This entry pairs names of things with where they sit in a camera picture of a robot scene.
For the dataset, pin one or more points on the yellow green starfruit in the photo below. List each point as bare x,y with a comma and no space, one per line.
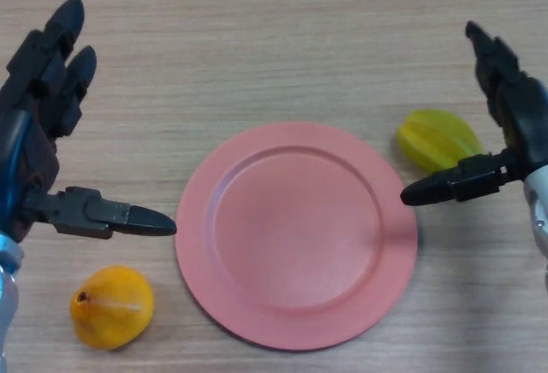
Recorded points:
436,140

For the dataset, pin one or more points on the pink round plate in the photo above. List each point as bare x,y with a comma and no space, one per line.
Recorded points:
295,240

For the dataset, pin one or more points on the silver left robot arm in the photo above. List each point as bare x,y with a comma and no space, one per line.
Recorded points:
6,296

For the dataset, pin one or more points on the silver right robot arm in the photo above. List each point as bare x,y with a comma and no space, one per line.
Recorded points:
540,210

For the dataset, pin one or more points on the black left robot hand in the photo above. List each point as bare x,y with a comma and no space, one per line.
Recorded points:
30,103

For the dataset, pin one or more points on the orange pear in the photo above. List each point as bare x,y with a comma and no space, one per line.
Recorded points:
111,309

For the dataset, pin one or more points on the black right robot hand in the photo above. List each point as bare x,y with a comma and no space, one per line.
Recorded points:
526,125

